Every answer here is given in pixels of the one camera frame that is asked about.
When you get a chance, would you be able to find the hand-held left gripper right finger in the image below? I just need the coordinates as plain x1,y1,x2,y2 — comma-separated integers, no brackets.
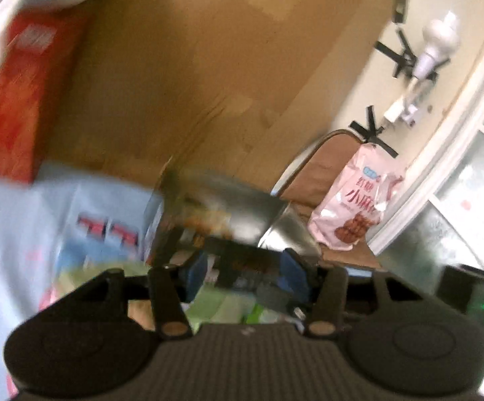
279,248,431,338

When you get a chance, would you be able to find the white power strip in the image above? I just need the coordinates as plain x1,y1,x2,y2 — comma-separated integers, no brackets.
383,80,431,127

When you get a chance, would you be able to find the green packet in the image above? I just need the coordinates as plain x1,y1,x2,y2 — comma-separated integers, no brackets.
184,288,293,325

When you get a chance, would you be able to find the pink snack bag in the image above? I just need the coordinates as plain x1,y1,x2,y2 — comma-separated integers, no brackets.
308,142,407,252

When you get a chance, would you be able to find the frosted glass door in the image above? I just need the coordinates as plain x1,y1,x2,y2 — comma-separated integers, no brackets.
369,0,484,289

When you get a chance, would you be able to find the red gift bag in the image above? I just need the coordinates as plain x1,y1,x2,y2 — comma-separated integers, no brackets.
0,10,90,184

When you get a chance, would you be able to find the printed blanket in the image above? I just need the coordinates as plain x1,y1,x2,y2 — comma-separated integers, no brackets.
0,162,165,401

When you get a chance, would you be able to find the black tissue box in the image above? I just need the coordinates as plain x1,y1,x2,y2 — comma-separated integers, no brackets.
148,167,324,301

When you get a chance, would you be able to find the brown wooden board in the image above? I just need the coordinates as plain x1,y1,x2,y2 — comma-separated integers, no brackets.
37,0,397,201

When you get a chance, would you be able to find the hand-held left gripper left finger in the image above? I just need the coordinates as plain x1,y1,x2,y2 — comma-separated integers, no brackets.
62,251,209,340

